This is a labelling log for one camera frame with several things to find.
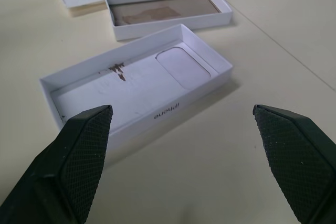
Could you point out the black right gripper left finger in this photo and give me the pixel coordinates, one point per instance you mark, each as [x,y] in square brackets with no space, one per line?
[65,171]

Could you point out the white iPhone box lid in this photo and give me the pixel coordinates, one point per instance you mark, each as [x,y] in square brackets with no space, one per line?
[147,87]

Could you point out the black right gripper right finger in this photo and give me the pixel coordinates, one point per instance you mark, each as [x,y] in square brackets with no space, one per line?
[302,161]

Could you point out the white phone box base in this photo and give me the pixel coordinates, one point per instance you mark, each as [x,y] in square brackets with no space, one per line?
[157,28]

